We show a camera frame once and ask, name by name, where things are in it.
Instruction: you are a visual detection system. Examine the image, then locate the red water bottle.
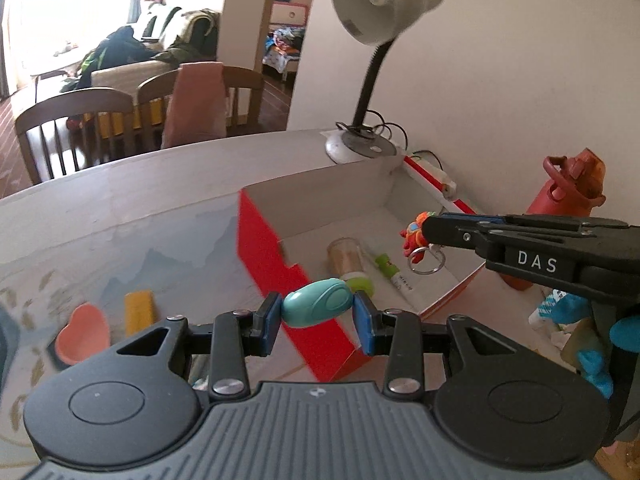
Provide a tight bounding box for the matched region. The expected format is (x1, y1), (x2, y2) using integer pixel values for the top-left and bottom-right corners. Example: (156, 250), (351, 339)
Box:
(505, 147), (607, 291)

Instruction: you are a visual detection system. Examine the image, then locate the yellow box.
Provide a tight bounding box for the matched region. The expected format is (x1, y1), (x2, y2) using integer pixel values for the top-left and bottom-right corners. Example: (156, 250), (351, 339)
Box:
(124, 290), (159, 337)

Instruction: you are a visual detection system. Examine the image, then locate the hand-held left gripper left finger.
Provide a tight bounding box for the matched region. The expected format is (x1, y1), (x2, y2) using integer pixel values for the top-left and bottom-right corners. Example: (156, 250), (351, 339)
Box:
(112, 292), (285, 402)

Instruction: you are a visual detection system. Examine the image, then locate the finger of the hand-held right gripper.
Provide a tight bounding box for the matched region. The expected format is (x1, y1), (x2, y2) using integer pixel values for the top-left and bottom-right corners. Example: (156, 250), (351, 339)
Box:
(422, 212), (507, 252)

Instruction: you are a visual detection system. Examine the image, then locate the printed table mat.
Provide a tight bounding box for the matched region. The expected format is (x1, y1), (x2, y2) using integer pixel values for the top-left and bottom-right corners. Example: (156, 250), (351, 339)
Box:
(0, 194), (321, 461)

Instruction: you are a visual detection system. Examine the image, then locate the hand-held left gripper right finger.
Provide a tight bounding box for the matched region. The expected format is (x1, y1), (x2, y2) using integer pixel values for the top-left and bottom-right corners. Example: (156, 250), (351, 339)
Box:
(351, 294), (523, 397)

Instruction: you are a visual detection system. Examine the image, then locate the pink cloth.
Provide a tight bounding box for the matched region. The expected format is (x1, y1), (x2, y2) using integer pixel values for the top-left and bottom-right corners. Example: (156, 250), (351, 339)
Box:
(161, 61), (227, 149)

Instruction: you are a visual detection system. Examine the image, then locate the pink heart dish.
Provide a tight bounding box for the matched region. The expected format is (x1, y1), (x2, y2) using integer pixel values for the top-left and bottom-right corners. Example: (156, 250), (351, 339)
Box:
(55, 302), (112, 366)

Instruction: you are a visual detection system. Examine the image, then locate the blue white packet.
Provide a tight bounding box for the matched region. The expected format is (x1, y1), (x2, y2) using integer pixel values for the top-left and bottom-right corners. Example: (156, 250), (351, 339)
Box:
(529, 294), (568, 330)

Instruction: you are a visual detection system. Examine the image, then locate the black lamp cable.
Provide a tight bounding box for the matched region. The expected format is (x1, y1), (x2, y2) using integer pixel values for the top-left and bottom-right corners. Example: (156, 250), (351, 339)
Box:
(365, 109), (443, 173)

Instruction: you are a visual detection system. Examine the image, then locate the clear jar with green lid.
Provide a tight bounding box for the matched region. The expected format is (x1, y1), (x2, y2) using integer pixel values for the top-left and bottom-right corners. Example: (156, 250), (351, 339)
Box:
(327, 237), (376, 297)

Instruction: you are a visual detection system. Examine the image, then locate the white round table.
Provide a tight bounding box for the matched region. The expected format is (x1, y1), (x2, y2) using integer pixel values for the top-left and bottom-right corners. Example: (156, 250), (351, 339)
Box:
(31, 54), (83, 88)

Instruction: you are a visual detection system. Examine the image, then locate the grey desk lamp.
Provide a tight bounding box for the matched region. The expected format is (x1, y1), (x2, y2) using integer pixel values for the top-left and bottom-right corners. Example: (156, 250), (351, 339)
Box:
(325, 0), (446, 166)

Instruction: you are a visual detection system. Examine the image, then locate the bed with colourful bedding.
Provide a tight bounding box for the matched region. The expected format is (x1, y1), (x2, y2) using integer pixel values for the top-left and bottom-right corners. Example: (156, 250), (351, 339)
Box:
(262, 2), (308, 82)

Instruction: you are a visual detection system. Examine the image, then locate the green white blanket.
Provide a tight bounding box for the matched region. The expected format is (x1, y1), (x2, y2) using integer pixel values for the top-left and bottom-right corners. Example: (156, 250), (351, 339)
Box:
(159, 7), (221, 68)

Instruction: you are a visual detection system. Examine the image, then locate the dark wooden chair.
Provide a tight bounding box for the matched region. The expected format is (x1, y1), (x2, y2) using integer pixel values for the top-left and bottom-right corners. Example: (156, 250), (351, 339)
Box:
(135, 66), (266, 153)
(15, 87), (137, 186)

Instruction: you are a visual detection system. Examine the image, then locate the green and white tube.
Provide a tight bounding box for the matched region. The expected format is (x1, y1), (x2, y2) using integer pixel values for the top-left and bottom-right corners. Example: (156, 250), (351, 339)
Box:
(375, 254), (417, 297)

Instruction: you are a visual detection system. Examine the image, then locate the teal oval plastic case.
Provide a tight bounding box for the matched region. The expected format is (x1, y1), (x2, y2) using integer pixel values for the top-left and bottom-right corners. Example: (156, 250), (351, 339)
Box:
(282, 280), (353, 330)

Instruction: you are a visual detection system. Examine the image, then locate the beige sofa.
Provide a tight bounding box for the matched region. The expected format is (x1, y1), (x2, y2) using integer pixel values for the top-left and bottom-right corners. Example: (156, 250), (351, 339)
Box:
(75, 5), (221, 137)

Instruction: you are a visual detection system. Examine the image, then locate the orange red toy figure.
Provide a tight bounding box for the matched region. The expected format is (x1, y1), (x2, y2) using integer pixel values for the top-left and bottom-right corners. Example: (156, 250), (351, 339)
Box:
(399, 210), (437, 257)

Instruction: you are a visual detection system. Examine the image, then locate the red and white cardboard box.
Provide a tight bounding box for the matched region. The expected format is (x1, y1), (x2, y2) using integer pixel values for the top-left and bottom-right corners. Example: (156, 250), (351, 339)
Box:
(236, 154), (493, 383)

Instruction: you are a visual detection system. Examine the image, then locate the metal key ring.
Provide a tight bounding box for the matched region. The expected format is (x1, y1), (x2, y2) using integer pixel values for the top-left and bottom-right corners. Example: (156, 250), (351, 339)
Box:
(407, 246), (447, 276)

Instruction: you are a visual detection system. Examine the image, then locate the white power strip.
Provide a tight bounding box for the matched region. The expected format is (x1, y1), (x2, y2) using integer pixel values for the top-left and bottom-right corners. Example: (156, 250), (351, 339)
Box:
(404, 155), (459, 197)

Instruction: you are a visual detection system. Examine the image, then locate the dark clothes pile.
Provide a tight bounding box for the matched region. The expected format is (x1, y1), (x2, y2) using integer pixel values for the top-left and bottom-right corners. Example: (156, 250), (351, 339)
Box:
(75, 25), (166, 77)

